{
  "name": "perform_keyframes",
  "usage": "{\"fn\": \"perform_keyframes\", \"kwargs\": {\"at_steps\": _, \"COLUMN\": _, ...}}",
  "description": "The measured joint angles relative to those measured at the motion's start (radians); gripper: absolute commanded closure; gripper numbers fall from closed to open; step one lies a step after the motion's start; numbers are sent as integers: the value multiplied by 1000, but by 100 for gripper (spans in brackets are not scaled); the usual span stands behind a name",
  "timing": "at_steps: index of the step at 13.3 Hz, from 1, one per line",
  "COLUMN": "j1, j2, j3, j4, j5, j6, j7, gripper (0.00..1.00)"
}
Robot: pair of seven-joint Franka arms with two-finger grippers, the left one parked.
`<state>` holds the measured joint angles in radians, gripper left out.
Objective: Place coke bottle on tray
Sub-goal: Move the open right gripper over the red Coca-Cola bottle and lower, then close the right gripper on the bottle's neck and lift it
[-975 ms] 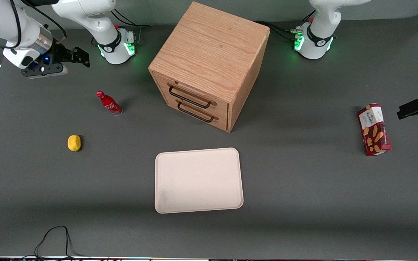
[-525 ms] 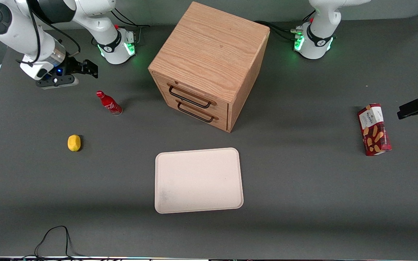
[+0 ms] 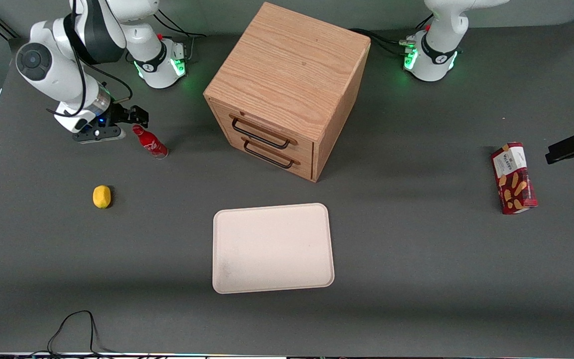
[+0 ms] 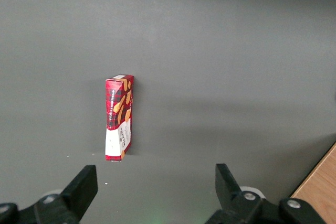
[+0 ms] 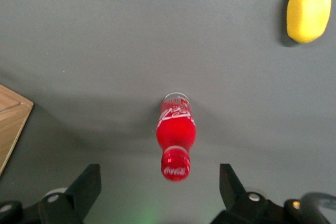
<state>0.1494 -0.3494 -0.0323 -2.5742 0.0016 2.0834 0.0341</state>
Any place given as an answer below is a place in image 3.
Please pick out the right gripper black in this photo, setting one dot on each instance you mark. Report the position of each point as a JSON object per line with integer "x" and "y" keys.
{"x": 121, "y": 114}

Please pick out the red coke bottle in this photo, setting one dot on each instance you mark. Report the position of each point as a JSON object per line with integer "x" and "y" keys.
{"x": 150, "y": 143}

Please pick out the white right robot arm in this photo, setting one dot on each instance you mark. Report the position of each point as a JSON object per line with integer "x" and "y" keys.
{"x": 58, "y": 55}

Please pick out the beige rectangular tray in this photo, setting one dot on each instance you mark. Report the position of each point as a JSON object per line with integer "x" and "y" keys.
{"x": 272, "y": 249}

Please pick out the red cookie box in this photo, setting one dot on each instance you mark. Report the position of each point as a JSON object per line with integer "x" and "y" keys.
{"x": 513, "y": 179}

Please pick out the yellow lemon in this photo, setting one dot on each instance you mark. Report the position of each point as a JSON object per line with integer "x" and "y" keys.
{"x": 101, "y": 197}

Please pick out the wooden drawer cabinet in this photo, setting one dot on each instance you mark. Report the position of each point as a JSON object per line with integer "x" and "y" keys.
{"x": 287, "y": 65}

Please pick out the wooden drawer front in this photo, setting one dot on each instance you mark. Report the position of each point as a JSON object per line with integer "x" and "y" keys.
{"x": 304, "y": 169}
{"x": 303, "y": 147}

